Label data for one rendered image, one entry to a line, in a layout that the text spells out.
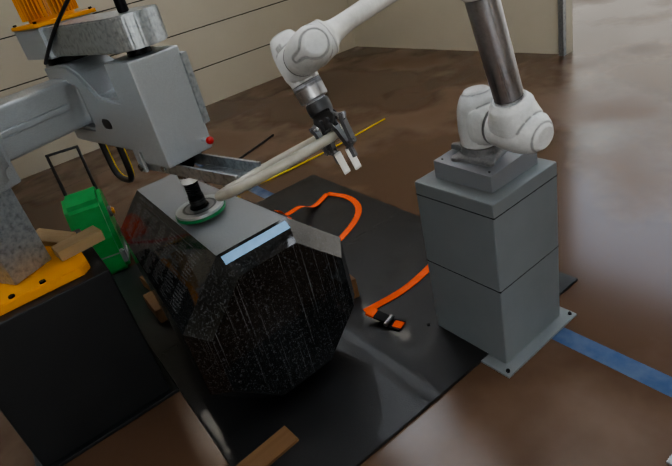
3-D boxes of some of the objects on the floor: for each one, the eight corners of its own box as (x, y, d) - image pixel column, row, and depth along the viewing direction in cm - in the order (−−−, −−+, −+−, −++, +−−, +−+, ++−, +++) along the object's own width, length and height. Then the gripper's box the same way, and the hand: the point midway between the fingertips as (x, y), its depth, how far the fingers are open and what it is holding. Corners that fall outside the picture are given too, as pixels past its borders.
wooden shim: (248, 484, 202) (247, 481, 202) (235, 468, 210) (234, 466, 209) (299, 440, 215) (298, 438, 214) (285, 427, 222) (284, 425, 221)
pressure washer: (90, 262, 398) (35, 157, 357) (136, 245, 405) (87, 140, 365) (88, 285, 367) (27, 173, 327) (138, 266, 375) (85, 155, 335)
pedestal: (40, 480, 228) (-57, 355, 193) (20, 398, 278) (-59, 287, 243) (180, 391, 257) (117, 268, 222) (139, 331, 307) (83, 223, 272)
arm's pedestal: (488, 276, 281) (474, 138, 243) (576, 315, 243) (576, 158, 206) (422, 327, 258) (396, 183, 221) (509, 379, 220) (495, 215, 183)
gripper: (342, 85, 154) (380, 156, 158) (302, 108, 164) (338, 174, 168) (330, 91, 148) (369, 165, 152) (289, 115, 158) (327, 183, 162)
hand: (348, 160), depth 160 cm, fingers closed on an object, 4 cm apart
